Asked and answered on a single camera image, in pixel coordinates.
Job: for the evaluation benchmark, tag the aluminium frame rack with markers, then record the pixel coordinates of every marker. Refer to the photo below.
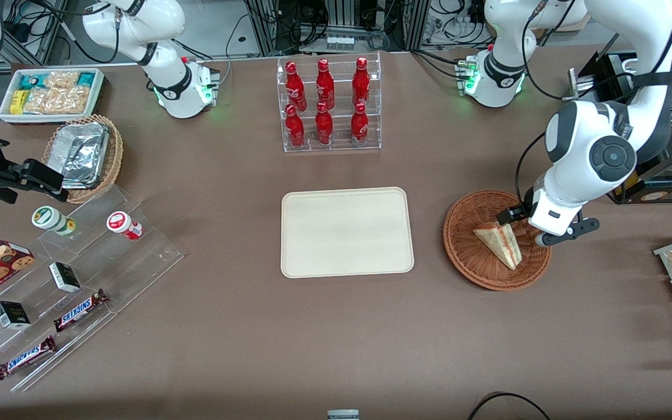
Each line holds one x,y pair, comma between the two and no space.
266,26

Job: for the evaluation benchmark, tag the beige rectangular tray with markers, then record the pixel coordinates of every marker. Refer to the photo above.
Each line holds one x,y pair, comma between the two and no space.
347,232

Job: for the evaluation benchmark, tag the Snickers chocolate bar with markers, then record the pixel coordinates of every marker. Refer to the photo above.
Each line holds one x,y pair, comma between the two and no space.
24,357
79,310

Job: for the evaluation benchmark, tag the small black box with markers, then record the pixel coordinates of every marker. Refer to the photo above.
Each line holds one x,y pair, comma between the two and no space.
12,315
65,276

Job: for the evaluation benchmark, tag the white power strip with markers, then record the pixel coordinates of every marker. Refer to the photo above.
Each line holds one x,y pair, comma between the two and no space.
340,42

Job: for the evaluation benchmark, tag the brown round wicker basket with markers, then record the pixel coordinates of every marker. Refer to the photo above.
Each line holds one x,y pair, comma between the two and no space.
476,262

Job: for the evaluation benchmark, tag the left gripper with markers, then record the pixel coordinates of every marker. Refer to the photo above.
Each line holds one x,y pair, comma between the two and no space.
511,214

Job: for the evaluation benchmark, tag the stacked aluminium foil containers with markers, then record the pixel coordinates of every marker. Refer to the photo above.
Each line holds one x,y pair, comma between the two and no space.
82,151

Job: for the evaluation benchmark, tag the red cola bottle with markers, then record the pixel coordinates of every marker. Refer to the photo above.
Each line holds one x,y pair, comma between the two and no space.
324,125
295,128
296,87
360,125
361,81
325,84

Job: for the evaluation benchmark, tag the teal snack packet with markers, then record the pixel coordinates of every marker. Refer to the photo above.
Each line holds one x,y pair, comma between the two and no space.
86,79
31,81

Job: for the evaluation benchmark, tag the clear acrylic bottle rack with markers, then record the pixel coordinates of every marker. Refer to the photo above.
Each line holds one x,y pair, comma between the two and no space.
339,81

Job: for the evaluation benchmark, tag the clear acrylic stepped display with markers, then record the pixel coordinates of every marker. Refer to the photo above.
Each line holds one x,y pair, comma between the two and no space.
137,262

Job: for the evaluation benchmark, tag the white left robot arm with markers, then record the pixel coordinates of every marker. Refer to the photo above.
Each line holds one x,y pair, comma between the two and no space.
592,70

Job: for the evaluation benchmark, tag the large clear rice cracker bag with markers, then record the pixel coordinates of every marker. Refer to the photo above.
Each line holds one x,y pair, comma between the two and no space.
59,100

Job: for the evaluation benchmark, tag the small clear rice cracker bag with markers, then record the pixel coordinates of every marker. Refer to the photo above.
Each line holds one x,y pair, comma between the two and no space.
62,79

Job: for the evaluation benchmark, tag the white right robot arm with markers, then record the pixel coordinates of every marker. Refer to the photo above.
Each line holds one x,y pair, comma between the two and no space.
167,87

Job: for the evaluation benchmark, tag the red lidded small bottle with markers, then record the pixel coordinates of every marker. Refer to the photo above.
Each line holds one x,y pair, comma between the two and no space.
123,224

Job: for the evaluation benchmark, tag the grey object at table edge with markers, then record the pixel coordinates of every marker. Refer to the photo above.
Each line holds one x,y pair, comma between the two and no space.
343,415

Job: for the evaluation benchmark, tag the green lidded small bottle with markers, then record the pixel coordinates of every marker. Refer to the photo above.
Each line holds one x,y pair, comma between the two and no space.
50,219

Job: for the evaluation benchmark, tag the white snack bin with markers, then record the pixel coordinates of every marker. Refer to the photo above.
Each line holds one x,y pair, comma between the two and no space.
100,87

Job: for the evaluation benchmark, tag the tan wicker basket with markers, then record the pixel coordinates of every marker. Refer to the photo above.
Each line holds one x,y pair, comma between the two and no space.
113,160

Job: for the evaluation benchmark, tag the triangular sandwich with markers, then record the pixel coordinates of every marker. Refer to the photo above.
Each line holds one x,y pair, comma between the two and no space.
502,242

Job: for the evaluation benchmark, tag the yellow snack packet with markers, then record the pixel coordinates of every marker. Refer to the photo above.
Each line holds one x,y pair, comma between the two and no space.
18,102

